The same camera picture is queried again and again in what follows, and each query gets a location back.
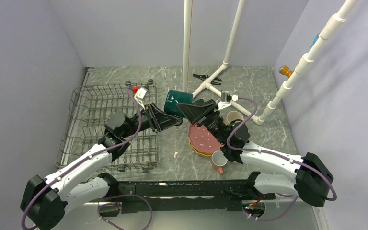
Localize yellow plate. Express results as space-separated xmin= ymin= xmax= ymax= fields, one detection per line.
xmin=189 ymin=141 xmax=221 ymax=157

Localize black pliers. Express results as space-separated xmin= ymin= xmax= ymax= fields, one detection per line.
xmin=193 ymin=74 xmax=222 ymax=85

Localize dark green mug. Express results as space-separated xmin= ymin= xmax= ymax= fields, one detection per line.
xmin=158 ymin=90 xmax=205 ymax=119

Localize pink dotted plate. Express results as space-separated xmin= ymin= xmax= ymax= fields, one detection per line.
xmin=187 ymin=125 xmax=223 ymax=149

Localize cream yellow-green cup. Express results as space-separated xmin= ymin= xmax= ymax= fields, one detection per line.
xmin=224 ymin=111 xmax=244 ymax=125

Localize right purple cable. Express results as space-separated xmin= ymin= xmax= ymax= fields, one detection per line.
xmin=226 ymin=96 xmax=338 ymax=222

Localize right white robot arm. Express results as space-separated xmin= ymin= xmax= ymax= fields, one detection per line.
xmin=177 ymin=99 xmax=337 ymax=207

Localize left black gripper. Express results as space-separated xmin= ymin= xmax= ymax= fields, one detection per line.
xmin=121 ymin=103 xmax=182 ymax=138

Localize purple cable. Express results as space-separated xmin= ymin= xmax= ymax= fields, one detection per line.
xmin=21 ymin=87 xmax=154 ymax=230
xmin=226 ymin=96 xmax=338 ymax=222

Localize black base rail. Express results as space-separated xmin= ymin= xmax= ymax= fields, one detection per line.
xmin=85 ymin=179 xmax=276 ymax=214

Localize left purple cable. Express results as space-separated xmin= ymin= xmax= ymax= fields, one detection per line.
xmin=21 ymin=87 xmax=154 ymax=230

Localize white PVC diagonal pipe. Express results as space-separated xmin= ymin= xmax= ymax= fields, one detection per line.
xmin=253 ymin=0 xmax=357 ymax=125

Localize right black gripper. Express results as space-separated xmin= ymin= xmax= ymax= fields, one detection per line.
xmin=176 ymin=99 xmax=229 ymax=145

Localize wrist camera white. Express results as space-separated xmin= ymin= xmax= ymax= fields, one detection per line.
xmin=132 ymin=86 xmax=148 ymax=109
xmin=218 ymin=90 xmax=238 ymax=110

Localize pink mug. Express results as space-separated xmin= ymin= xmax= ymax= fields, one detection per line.
xmin=211 ymin=151 xmax=228 ymax=175

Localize white PVC pipe frame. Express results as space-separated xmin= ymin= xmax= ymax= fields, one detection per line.
xmin=181 ymin=0 xmax=265 ymax=126

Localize orange yellow wall fitting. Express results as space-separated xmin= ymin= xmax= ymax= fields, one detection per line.
xmin=278 ymin=65 xmax=294 ymax=78

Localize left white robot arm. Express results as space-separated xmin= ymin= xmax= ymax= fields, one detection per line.
xmin=20 ymin=103 xmax=183 ymax=230

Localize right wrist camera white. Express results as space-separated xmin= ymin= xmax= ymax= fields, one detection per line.
xmin=218 ymin=90 xmax=238 ymax=110

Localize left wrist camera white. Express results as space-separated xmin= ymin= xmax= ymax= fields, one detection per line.
xmin=132 ymin=86 xmax=148 ymax=109

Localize grey wire dish rack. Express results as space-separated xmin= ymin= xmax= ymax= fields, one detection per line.
xmin=56 ymin=83 xmax=159 ymax=173

